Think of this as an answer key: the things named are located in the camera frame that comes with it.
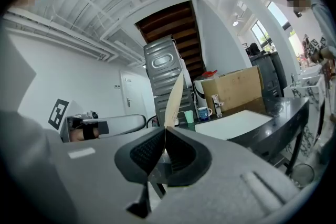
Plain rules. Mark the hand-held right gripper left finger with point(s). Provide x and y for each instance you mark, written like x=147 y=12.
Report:
x=105 y=165

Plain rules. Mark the green plastic cup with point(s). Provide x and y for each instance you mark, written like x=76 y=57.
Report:
x=189 y=116

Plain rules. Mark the white door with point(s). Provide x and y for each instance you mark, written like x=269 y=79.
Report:
x=134 y=97

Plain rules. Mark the thin beige card sheet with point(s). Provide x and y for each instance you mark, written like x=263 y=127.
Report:
x=174 y=102

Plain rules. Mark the white flat board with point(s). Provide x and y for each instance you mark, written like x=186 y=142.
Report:
x=231 y=124

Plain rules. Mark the brown cardboard box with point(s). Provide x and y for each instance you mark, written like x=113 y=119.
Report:
x=233 y=91

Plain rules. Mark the dark framed window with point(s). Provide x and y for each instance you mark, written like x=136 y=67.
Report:
x=265 y=31

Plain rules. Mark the brown wooden staircase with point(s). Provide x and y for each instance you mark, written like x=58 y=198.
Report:
x=173 y=26

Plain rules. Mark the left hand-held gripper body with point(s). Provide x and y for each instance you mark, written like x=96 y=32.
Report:
x=59 y=112

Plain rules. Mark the grey metal appliance oval embossed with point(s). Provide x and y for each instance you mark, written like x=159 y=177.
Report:
x=162 y=65

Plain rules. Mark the white round appliance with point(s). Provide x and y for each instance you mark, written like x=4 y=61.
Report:
x=199 y=91

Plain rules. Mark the white marble counter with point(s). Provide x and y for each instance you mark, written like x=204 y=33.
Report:
x=312 y=112

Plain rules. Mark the person's left hand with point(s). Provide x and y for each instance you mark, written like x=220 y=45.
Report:
x=76 y=136

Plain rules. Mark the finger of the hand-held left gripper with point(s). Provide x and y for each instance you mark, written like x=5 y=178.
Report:
x=126 y=123

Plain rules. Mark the red lidded container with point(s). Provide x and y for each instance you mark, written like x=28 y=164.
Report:
x=210 y=74

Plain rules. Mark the blue mug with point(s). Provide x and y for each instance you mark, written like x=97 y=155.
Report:
x=203 y=114

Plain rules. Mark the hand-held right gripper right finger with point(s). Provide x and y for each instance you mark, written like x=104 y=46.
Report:
x=215 y=181

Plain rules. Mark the chrome faucet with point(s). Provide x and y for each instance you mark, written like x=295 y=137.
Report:
x=217 y=105

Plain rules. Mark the grey metal appliance ribbed panel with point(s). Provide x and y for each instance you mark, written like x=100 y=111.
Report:
x=186 y=102

